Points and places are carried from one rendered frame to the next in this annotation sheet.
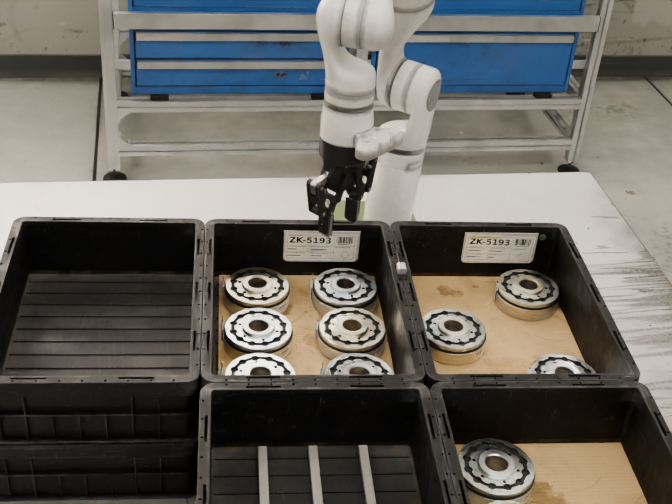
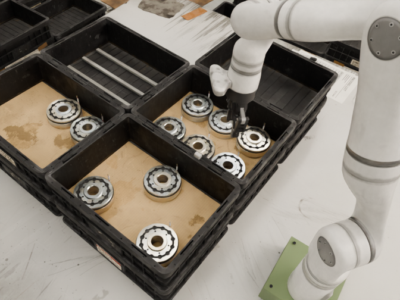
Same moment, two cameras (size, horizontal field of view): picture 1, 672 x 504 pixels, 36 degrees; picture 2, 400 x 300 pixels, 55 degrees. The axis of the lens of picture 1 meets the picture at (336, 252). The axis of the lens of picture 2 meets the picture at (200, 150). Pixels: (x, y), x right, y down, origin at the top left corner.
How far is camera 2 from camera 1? 1.80 m
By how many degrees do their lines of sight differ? 85
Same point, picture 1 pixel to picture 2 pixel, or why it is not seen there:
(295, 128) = not seen: outside the picture
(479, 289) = (186, 236)
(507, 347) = (137, 205)
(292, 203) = (381, 287)
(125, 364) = not seen: hidden behind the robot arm
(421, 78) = (333, 227)
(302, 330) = (219, 144)
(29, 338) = (280, 78)
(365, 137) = (222, 72)
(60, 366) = not seen: hidden behind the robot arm
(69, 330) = (277, 88)
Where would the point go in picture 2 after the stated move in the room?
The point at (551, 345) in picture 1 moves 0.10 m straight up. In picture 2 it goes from (119, 225) to (116, 205)
